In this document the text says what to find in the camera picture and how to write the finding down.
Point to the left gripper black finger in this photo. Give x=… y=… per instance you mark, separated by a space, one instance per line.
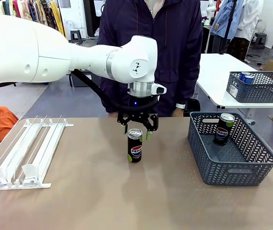
x=153 y=123
x=124 y=119

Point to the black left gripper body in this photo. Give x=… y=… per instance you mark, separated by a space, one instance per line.
x=138 y=101

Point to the black Pepsi can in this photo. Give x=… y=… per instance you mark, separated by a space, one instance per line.
x=135 y=151
x=222 y=131

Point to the grey plastic lattice basket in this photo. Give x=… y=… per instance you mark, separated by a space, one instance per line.
x=227 y=177
x=258 y=94

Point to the person's left forearm navy sleeve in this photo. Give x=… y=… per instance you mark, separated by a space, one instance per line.
x=189 y=79

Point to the person's right forearm navy sleeve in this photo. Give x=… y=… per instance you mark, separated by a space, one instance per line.
x=108 y=98

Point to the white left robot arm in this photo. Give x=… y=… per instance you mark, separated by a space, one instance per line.
x=30 y=48

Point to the person's left hand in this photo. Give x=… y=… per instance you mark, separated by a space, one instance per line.
x=178 y=112

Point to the white wristwatch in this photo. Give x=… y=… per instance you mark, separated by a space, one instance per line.
x=181 y=106

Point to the grey storage bin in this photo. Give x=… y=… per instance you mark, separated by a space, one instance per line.
x=78 y=83

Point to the person in navy jacket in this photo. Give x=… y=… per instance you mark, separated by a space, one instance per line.
x=177 y=48

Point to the white side table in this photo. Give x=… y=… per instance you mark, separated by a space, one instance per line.
x=217 y=72

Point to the grey plastic stool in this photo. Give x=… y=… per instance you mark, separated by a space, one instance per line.
x=261 y=37
x=76 y=33

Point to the grey sneaker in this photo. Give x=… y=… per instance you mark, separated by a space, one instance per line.
x=252 y=123

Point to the dark patterned skirt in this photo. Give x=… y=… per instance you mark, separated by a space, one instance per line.
x=238 y=48

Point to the white bare mannequin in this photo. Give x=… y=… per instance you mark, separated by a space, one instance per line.
x=211 y=8

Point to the black stand pole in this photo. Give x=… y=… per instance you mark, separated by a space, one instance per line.
x=229 y=20

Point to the orange cloth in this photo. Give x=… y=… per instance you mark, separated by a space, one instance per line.
x=2 y=127

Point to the rack of colourful clothes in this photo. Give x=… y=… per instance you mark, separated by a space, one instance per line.
x=42 y=12

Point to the white shirt on mannequin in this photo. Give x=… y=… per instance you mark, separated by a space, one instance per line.
x=250 y=21

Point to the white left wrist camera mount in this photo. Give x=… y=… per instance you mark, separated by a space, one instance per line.
x=159 y=89

